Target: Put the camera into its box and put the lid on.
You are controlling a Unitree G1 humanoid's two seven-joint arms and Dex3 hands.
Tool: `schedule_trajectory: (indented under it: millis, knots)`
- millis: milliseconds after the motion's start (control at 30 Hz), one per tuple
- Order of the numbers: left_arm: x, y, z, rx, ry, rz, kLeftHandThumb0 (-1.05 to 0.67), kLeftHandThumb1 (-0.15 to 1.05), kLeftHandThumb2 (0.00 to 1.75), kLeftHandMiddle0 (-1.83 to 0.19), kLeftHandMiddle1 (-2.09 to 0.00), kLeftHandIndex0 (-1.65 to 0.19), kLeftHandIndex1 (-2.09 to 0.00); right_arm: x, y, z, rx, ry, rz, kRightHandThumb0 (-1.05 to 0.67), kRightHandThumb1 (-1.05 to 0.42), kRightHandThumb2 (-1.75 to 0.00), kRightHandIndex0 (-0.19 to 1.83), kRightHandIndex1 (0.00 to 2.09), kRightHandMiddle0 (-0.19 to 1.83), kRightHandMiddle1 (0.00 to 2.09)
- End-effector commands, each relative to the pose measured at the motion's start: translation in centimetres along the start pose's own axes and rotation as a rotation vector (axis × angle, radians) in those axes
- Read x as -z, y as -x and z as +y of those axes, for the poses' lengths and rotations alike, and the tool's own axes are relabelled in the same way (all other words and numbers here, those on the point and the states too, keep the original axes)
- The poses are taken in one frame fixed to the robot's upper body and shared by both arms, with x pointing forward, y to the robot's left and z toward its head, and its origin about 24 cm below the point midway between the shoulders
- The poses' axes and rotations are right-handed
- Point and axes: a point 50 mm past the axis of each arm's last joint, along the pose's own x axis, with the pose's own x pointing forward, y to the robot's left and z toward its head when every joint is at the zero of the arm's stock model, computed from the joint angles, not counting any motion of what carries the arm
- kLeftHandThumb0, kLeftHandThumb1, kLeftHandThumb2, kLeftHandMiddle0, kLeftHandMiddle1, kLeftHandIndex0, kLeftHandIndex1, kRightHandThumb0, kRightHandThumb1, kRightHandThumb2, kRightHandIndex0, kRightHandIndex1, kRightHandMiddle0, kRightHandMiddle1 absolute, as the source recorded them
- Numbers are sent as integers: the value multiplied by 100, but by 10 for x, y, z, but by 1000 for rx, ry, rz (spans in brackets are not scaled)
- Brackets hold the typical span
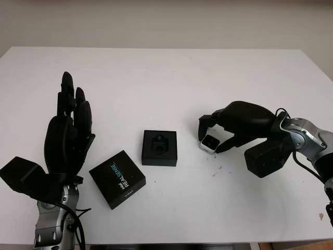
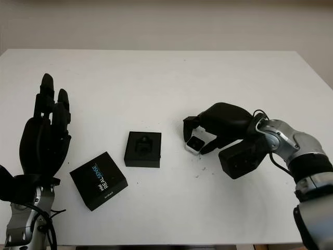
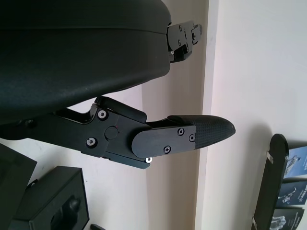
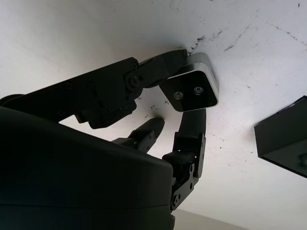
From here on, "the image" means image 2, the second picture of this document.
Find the small silver RealSense camera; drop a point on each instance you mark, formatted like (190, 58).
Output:
(194, 143)

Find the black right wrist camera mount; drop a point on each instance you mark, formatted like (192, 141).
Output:
(242, 159)

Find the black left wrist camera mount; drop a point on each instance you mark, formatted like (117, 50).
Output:
(15, 187)

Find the black RealSense box lid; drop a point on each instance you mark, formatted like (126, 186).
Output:
(88, 182)

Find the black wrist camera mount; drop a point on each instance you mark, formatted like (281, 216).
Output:
(15, 187)
(242, 159)

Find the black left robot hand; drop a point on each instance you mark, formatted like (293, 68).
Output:
(41, 145)

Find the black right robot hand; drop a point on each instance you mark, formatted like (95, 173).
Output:
(229, 119)

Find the black camera box base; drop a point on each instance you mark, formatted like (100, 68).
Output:
(134, 159)

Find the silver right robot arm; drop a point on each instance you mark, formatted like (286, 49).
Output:
(304, 145)

